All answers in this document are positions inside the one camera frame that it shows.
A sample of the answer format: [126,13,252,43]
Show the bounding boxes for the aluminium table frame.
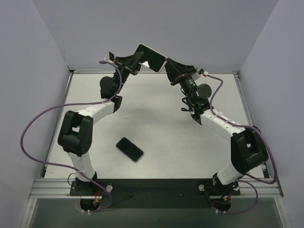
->
[20,69,285,228]

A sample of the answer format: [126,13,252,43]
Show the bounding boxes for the purple cable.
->
[203,71,278,215]
[20,60,124,213]

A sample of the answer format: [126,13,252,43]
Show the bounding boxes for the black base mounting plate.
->
[70,179,240,210]

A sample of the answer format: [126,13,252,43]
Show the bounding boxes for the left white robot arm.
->
[57,51,143,196]

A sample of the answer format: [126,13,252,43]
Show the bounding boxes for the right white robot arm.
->
[164,58,268,187]

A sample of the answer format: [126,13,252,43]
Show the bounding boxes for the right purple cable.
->
[203,71,278,215]

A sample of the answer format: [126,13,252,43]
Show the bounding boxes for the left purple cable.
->
[20,60,124,213]

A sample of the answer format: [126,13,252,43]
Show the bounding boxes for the beige phone case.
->
[133,43,168,74]

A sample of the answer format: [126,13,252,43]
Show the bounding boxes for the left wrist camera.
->
[104,51,115,63]

